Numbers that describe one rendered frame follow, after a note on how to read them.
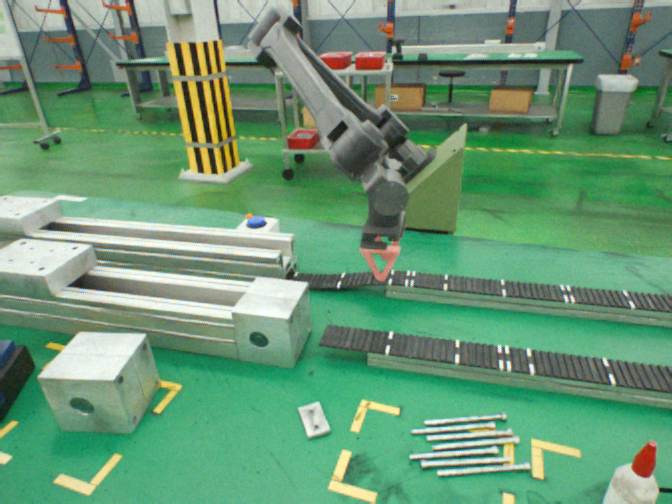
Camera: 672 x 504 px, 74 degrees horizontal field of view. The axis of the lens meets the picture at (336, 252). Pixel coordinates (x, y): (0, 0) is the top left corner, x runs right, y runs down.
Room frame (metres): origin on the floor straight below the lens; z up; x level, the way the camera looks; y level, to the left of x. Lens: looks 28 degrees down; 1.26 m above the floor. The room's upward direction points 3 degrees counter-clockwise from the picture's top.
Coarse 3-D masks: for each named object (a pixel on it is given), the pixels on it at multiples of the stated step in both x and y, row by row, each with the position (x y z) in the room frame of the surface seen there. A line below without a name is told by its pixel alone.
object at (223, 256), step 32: (64, 224) 0.94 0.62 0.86; (96, 224) 0.92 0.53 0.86; (128, 224) 0.91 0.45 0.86; (160, 224) 0.90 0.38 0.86; (96, 256) 0.84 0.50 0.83; (128, 256) 0.82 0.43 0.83; (160, 256) 0.80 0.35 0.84; (192, 256) 0.79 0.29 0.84; (224, 256) 0.76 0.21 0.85; (256, 256) 0.74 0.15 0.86; (288, 256) 0.80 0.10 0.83
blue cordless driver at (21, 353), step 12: (0, 348) 0.52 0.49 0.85; (12, 348) 0.53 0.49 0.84; (24, 348) 0.55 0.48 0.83; (0, 360) 0.50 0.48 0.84; (12, 360) 0.51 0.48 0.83; (24, 360) 0.53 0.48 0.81; (0, 372) 0.49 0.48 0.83; (12, 372) 0.50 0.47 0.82; (24, 372) 0.52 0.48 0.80; (0, 384) 0.47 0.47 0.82; (12, 384) 0.49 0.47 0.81; (24, 384) 0.51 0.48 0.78; (0, 396) 0.46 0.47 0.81; (12, 396) 0.48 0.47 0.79; (0, 408) 0.45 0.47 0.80; (0, 420) 0.44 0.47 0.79
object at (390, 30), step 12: (216, 0) 9.11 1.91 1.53; (288, 0) 8.26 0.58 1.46; (300, 0) 8.57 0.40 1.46; (216, 12) 9.13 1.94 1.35; (300, 12) 8.57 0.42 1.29; (252, 24) 8.80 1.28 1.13; (336, 24) 8.27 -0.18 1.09; (300, 36) 8.47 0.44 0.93; (360, 36) 8.16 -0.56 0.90; (228, 84) 9.11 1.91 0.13; (288, 96) 7.85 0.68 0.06
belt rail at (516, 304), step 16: (400, 288) 0.70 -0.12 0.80; (416, 288) 0.69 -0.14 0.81; (464, 304) 0.67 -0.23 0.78; (480, 304) 0.66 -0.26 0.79; (496, 304) 0.65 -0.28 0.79; (512, 304) 0.65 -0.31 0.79; (528, 304) 0.65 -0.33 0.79; (544, 304) 0.63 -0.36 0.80; (560, 304) 0.63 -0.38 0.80; (576, 304) 0.62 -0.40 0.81; (608, 320) 0.61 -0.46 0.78; (624, 320) 0.60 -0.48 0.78; (640, 320) 0.59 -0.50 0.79; (656, 320) 0.59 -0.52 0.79
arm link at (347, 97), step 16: (272, 16) 1.01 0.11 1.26; (256, 32) 1.02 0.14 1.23; (304, 48) 1.09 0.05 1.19; (320, 64) 1.10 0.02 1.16; (336, 80) 1.11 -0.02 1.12; (336, 96) 1.11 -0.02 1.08; (352, 96) 1.12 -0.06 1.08; (352, 112) 1.12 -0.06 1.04; (368, 112) 1.13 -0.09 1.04; (384, 112) 1.14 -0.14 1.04; (400, 128) 1.13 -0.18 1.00
